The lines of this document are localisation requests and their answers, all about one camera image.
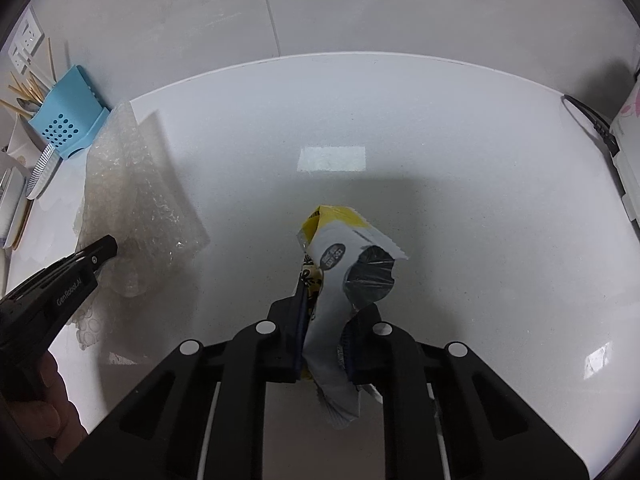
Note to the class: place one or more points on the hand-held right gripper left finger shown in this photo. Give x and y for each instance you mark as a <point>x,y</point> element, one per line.
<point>300,320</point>

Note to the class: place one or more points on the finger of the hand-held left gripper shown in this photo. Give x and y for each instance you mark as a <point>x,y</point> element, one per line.
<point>97,252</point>

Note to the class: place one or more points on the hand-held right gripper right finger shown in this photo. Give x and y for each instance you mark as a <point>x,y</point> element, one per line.
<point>354,365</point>

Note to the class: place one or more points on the clear bubble wrap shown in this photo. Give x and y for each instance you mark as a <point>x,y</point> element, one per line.
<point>140,200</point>

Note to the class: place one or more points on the yellow and white snack packet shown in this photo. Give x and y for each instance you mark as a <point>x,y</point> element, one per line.
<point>340,260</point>

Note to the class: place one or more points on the person's left hand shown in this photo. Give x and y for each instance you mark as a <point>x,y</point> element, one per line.
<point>57,410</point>

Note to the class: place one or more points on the white plate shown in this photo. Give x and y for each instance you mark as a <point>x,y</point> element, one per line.
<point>12,210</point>

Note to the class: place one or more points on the striped rim plate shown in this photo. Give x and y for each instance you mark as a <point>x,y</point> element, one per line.
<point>42,172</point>

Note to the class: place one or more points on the blue utensil holder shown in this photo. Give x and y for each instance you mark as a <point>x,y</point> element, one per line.
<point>67,110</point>

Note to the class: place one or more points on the bundle of wooden chopsticks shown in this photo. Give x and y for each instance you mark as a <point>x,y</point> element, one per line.
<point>35,91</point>

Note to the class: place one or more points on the white floral rice cooker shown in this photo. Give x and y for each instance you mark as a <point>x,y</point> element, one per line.
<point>631,160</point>

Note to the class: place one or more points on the white wall socket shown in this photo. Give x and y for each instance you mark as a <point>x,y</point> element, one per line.
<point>29,32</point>

